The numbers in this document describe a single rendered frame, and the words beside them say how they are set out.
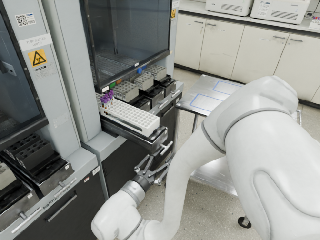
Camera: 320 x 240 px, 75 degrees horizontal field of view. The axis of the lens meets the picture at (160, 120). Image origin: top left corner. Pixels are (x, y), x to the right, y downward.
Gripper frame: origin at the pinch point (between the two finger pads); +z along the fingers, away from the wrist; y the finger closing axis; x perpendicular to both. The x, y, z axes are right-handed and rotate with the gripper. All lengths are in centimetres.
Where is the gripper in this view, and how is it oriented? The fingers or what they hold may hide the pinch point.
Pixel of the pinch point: (164, 155)
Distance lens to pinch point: 97.0
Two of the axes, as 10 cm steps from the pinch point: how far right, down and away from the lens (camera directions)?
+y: -8.4, -3.6, 4.1
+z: 5.4, -5.0, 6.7
